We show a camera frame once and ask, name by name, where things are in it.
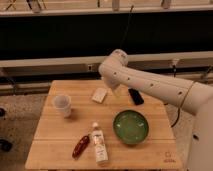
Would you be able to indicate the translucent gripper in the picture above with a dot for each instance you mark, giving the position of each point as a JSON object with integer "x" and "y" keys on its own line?
{"x": 113, "y": 85}

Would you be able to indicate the white sponge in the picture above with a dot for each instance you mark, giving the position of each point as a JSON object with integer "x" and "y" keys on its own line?
{"x": 99, "y": 95}

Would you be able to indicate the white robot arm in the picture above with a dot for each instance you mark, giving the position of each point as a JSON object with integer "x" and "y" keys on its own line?
{"x": 193, "y": 97}

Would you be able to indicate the black smartphone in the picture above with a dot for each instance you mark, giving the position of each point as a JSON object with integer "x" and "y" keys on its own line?
{"x": 136, "y": 97}

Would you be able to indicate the green bowl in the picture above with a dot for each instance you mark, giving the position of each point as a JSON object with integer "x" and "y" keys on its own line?
{"x": 131, "y": 127}

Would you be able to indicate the clear plastic bottle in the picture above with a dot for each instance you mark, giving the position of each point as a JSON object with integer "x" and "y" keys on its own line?
{"x": 101, "y": 154}

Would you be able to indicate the wooden folding table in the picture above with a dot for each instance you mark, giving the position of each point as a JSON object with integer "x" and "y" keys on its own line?
{"x": 56, "y": 136}

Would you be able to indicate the red brown pepper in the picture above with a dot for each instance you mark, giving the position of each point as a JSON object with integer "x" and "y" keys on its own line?
{"x": 80, "y": 146}

